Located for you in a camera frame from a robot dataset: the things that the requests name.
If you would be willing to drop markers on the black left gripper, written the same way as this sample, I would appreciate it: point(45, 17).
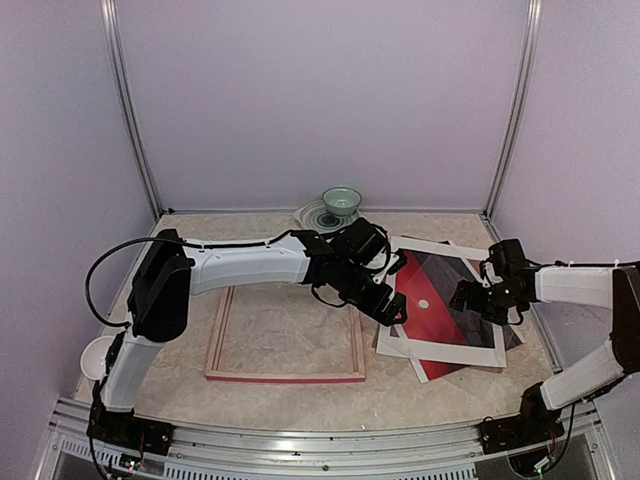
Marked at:
point(374, 308)

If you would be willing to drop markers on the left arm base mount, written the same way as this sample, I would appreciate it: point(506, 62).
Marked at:
point(126, 429)

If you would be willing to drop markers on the aluminium corner post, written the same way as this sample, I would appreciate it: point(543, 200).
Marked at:
point(518, 102)
point(116, 55)

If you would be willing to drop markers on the white plate green rings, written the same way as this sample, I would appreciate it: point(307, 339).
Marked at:
point(312, 217)

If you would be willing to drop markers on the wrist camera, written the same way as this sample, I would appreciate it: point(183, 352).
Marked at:
point(505, 259)
point(398, 261)

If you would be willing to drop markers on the wooden picture frame red edge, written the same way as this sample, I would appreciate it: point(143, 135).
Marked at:
point(354, 373)

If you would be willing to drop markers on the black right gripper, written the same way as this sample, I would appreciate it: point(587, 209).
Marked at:
point(474, 303)

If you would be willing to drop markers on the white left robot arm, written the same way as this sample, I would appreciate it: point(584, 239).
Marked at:
point(351, 261)

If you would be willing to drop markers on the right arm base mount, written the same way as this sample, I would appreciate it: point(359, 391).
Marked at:
point(520, 430)

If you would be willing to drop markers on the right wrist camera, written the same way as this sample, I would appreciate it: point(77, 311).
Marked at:
point(505, 259)

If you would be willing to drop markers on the white bowl orange outside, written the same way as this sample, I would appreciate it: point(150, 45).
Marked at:
point(93, 358)

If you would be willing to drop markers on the right aluminium corner post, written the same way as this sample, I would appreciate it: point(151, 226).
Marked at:
point(518, 102)

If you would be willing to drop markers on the left aluminium corner post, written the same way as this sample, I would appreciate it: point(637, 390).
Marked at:
point(116, 55)

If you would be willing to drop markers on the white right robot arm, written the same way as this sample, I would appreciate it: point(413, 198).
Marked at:
point(606, 293)

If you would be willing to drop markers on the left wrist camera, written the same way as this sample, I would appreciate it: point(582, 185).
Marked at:
point(398, 261)

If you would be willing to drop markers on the white photo mat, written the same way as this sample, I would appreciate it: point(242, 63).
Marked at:
point(395, 345)

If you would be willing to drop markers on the green ceramic bowl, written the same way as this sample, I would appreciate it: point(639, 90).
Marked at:
point(341, 201)

